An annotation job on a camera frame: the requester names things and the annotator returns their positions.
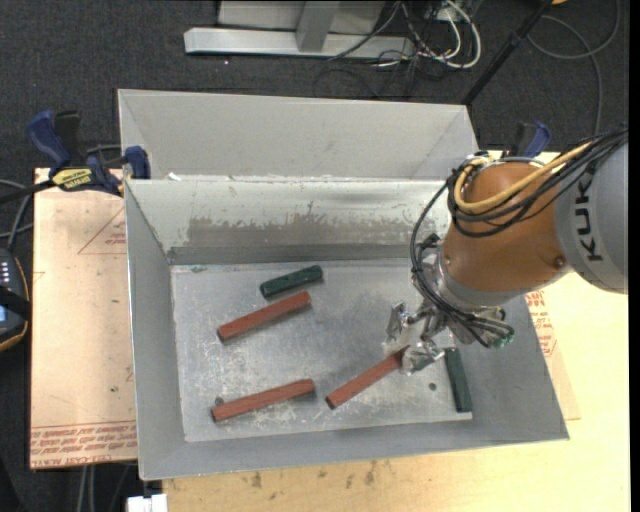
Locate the dark green flat block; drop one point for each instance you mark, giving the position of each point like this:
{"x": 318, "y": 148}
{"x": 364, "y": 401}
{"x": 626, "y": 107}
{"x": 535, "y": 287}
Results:
{"x": 291, "y": 281}
{"x": 459, "y": 381}

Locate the brown cardboard board, red print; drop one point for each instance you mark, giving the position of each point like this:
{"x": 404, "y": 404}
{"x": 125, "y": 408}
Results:
{"x": 75, "y": 300}

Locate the grey metal bin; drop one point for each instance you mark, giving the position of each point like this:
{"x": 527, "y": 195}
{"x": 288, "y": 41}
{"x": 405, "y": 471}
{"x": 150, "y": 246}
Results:
{"x": 300, "y": 140}

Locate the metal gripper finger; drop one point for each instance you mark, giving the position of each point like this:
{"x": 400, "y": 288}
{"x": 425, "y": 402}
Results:
{"x": 421, "y": 359}
{"x": 398, "y": 319}

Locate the red-brown flat block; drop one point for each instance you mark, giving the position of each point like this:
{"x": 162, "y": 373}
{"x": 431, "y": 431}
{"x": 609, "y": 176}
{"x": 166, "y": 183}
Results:
{"x": 264, "y": 317}
{"x": 362, "y": 381}
{"x": 262, "y": 400}

